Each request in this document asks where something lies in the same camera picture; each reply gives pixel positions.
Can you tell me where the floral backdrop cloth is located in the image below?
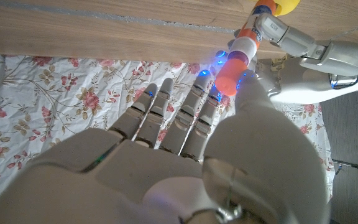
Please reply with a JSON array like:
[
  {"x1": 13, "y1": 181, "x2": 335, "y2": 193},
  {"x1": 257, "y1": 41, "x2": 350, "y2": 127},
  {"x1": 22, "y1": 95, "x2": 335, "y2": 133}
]
[{"x1": 0, "y1": 53, "x2": 336, "y2": 206}]

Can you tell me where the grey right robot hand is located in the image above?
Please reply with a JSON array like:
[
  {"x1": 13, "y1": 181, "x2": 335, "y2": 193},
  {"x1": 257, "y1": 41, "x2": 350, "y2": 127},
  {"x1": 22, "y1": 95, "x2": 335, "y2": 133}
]
[{"x1": 0, "y1": 71, "x2": 332, "y2": 224}]

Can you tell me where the orange glue stick cap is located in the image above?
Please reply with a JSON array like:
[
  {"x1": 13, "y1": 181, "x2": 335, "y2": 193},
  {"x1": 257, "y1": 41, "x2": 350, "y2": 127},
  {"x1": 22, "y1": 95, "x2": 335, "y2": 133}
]
[{"x1": 214, "y1": 58, "x2": 249, "y2": 96}]

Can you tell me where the orange and white glue stick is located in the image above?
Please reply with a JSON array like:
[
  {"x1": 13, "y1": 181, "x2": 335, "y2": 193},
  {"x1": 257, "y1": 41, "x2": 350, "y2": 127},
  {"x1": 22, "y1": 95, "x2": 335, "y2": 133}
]
[{"x1": 227, "y1": 0, "x2": 277, "y2": 66}]

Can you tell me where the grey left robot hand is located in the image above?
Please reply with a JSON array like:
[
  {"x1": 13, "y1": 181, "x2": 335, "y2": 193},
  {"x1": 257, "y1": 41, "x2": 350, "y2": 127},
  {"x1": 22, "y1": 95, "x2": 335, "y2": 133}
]
[{"x1": 249, "y1": 12, "x2": 358, "y2": 105}]

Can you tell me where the yellow toy banana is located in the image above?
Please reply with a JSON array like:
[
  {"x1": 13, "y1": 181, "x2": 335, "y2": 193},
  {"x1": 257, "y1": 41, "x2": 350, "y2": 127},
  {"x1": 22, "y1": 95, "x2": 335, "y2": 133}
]
[{"x1": 273, "y1": 0, "x2": 301, "y2": 17}]

